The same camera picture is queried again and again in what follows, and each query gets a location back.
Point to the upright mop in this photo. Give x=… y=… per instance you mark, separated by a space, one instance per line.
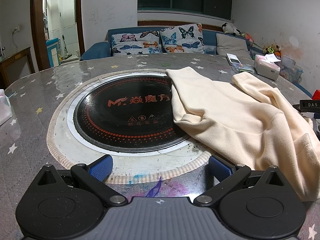
x=65 y=50

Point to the red plush toy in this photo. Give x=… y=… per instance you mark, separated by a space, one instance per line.
x=247 y=37

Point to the pile of small plush toys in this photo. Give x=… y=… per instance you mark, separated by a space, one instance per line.
x=272 y=50

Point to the black and white plush toy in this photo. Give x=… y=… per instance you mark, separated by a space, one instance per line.
x=229 y=28

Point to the pink tissue box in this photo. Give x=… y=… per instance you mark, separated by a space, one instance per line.
x=266 y=67

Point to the white remote control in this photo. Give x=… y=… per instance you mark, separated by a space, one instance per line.
x=233 y=58

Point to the white wall socket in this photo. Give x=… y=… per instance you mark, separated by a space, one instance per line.
x=16 y=30

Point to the blue sofa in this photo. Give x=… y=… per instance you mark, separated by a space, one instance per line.
x=100 y=48

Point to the butterfly print cushion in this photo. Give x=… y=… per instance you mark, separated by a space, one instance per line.
x=181 y=38
x=136 y=43

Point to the wooden side table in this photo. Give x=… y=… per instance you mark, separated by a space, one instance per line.
x=17 y=60

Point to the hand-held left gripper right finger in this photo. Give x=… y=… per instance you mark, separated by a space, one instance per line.
x=220 y=168

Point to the grey star-print table cover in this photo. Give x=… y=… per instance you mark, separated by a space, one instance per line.
x=30 y=130

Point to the round black induction cooktop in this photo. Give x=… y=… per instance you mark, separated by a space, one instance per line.
x=120 y=120

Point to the soft tissue pack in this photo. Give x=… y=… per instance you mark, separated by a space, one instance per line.
x=4 y=110

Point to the beige cushion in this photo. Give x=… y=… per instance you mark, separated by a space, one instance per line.
x=231 y=46

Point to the cream fleece garment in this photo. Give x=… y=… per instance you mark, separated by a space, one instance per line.
x=237 y=120

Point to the brown wooden door frame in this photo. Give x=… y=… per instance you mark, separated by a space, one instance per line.
x=37 y=30

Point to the light blue cabinet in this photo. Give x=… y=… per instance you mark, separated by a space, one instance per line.
x=53 y=52

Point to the clear storage container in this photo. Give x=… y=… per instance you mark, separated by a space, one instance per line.
x=291 y=68

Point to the small red object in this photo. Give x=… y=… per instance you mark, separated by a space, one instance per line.
x=317 y=95

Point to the clear plastic box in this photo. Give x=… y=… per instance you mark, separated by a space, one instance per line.
x=242 y=68

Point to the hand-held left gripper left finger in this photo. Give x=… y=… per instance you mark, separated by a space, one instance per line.
x=101 y=168

